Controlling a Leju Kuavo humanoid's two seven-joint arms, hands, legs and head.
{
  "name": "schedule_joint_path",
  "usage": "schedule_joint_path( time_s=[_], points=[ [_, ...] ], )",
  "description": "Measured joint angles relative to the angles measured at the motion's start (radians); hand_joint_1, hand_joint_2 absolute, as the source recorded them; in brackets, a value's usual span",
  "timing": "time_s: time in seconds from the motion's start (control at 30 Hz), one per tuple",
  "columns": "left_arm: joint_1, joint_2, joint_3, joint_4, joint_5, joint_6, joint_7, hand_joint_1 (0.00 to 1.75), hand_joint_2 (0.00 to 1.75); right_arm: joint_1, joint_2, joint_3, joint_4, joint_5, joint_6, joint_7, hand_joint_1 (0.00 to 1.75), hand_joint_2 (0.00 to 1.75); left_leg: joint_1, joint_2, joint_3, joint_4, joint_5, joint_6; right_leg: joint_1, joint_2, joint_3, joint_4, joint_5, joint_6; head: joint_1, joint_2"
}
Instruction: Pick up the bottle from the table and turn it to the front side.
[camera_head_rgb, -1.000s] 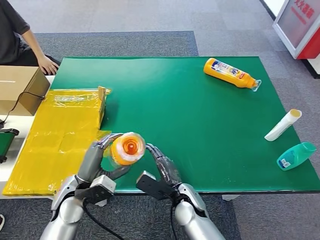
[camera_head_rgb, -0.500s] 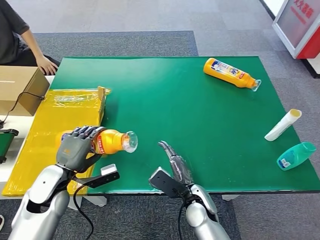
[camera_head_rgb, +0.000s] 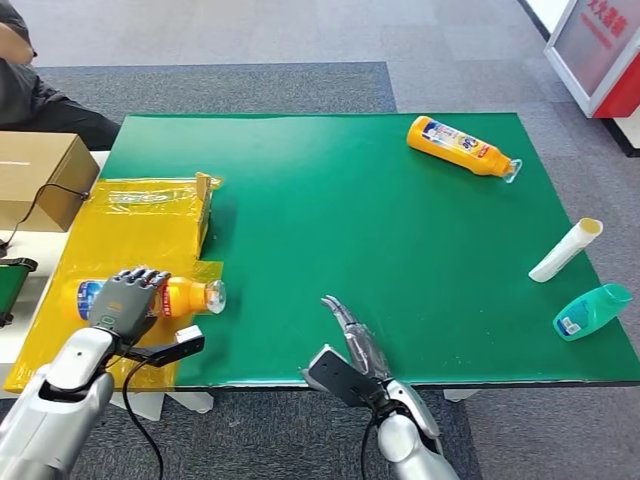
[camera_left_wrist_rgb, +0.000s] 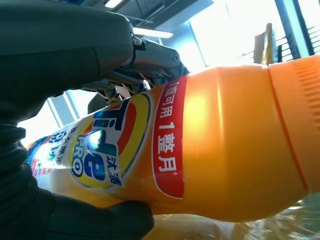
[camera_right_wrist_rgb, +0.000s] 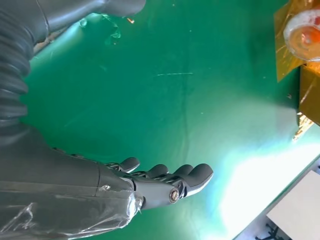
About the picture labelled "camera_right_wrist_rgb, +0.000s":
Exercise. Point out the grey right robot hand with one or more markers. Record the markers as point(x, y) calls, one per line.
point(62, 188)

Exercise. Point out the green table mat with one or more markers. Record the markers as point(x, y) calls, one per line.
point(162, 99)

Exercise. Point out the yellow taped flat cardboard box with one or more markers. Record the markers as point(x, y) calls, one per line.
point(309, 92)

